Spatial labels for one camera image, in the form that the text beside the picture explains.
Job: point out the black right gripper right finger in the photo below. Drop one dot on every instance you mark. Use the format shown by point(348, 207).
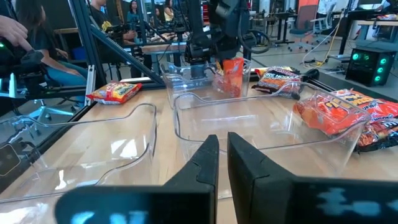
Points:
point(264, 193)

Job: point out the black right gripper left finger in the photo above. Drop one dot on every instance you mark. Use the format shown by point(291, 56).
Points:
point(186, 202)

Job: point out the orange Maruchan noodle pack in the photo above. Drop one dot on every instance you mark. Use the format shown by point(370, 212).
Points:
point(233, 77)
point(373, 104)
point(329, 115)

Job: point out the black Maruchan noodle pack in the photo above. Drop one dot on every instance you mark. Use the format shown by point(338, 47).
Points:
point(381, 137)
point(276, 82)

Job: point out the clear plastic bin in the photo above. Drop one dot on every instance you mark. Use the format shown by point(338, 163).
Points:
point(93, 140)
point(186, 87)
point(248, 130)

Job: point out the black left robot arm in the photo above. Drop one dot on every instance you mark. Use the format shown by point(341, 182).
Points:
point(199, 18)

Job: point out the wooden desk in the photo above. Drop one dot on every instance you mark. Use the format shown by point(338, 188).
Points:
point(161, 49)

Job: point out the person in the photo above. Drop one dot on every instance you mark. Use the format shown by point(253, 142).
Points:
point(37, 34)
point(133, 14)
point(101, 18)
point(168, 14)

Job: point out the grey office chair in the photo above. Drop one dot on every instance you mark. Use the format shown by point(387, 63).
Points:
point(306, 25)

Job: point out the black desk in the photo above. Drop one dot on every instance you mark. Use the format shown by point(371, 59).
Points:
point(351, 18)

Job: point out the black computer with green fans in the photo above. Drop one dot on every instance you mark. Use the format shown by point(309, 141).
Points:
point(370, 67)

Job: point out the blue storage bin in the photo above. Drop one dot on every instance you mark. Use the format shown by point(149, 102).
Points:
point(79, 53)

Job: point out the grey office chair base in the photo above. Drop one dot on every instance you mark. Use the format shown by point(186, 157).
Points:
point(46, 112)

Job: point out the person's hand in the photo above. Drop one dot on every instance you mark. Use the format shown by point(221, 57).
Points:
point(14, 31)

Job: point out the silver frame bracket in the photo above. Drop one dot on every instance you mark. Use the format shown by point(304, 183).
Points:
point(90, 81)

